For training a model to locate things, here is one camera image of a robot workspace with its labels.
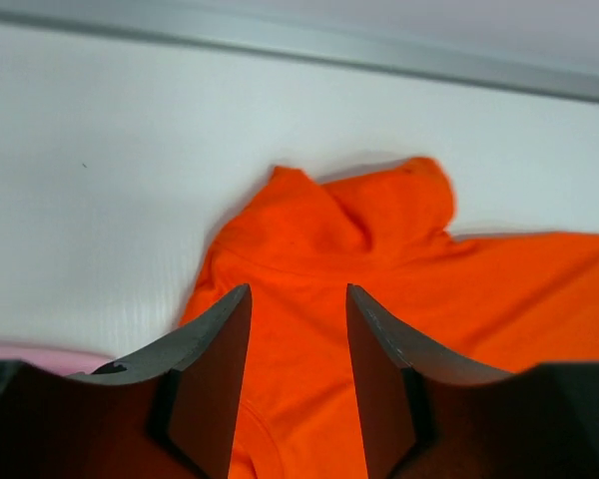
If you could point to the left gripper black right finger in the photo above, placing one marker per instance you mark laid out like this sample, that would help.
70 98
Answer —
426 411

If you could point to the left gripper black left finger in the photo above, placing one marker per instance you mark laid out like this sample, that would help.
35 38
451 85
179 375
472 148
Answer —
167 410

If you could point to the orange t shirt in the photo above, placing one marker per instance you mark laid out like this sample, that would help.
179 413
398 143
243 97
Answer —
510 302

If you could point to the pink t shirt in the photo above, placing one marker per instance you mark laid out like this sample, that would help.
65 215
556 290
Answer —
53 359

